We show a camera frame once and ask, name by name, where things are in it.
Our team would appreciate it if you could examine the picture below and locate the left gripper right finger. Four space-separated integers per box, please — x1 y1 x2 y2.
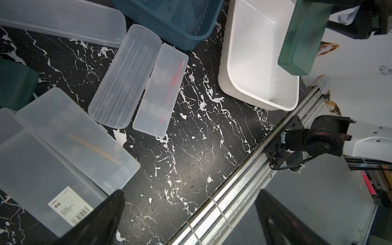
255 189 328 245

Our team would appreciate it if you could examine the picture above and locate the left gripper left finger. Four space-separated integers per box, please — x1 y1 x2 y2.
53 189 125 245

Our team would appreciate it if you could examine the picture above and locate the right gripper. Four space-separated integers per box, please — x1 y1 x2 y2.
316 1 392 39

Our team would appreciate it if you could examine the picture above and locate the dark green case with pens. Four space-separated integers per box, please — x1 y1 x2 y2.
278 1 333 76

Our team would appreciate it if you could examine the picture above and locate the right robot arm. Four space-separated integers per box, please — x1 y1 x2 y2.
278 1 392 170

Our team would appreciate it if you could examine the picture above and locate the clear case with pencil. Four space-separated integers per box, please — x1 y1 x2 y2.
16 88 140 195

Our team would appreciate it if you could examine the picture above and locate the white storage box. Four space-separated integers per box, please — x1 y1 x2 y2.
218 1 300 111

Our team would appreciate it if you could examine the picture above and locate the teal storage box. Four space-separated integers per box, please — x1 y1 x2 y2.
111 0 223 51

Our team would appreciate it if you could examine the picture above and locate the clear case with barcode label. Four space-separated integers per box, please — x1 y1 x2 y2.
1 108 107 237

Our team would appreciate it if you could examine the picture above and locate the clear case with red pen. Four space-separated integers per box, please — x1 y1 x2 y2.
132 43 189 138

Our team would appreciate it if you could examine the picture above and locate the clear ribbed case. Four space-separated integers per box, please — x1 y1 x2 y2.
88 24 162 129

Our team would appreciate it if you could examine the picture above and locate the clear rounded case back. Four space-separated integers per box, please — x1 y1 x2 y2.
1 1 126 48

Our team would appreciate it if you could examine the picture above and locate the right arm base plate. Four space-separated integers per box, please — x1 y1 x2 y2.
264 115 304 168

